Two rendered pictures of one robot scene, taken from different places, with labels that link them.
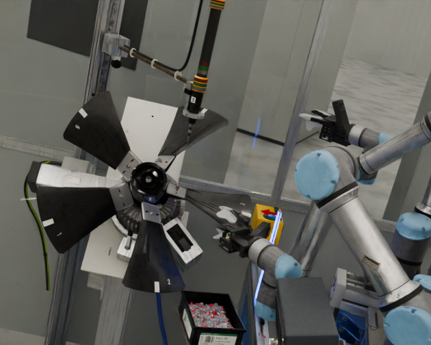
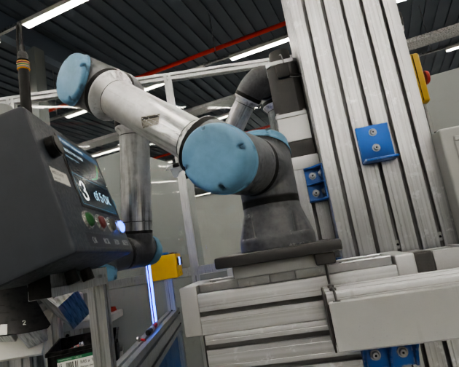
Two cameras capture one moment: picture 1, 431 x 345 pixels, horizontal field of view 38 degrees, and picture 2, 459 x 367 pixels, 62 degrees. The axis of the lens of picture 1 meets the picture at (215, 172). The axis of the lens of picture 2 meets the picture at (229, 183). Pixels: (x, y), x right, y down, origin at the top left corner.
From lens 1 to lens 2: 1.23 m
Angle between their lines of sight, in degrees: 27
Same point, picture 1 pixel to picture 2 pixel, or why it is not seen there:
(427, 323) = (225, 128)
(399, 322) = (195, 151)
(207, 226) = (146, 317)
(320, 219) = (129, 155)
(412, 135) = (233, 111)
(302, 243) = (123, 191)
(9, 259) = not seen: outside the picture
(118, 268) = not seen: outside the picture
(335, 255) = not seen: hidden behind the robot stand
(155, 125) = not seen: hidden behind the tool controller
